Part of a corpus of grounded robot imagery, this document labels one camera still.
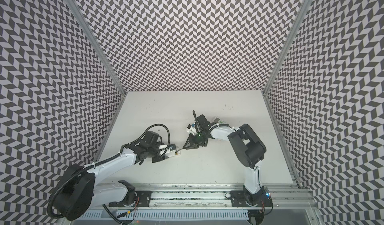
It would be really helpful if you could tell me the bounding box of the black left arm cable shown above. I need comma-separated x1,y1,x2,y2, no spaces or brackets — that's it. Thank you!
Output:
119,123,171,158

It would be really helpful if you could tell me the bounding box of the white remote with batteries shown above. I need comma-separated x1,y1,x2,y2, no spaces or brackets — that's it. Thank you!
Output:
165,151,181,159

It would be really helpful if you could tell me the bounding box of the aluminium corner post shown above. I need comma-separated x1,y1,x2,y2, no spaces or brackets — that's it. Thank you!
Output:
64,0,127,96
263,0,313,96

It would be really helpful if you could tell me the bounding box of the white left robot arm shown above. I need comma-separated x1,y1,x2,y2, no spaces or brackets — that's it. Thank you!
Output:
47,131,176,221

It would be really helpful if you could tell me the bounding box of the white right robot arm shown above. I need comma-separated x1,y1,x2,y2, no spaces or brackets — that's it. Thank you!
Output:
183,115,270,207

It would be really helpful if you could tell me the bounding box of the white remote with display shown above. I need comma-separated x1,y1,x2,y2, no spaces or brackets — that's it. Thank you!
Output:
212,116,231,127

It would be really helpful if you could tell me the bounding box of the aluminium left corner post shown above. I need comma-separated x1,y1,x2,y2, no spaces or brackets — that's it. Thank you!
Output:
64,0,127,96

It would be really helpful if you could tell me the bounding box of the aluminium right corner post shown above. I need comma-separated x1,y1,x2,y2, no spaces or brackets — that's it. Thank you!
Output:
263,0,313,96

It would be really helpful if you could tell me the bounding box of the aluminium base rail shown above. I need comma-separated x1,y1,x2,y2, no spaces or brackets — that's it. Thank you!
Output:
72,184,324,225

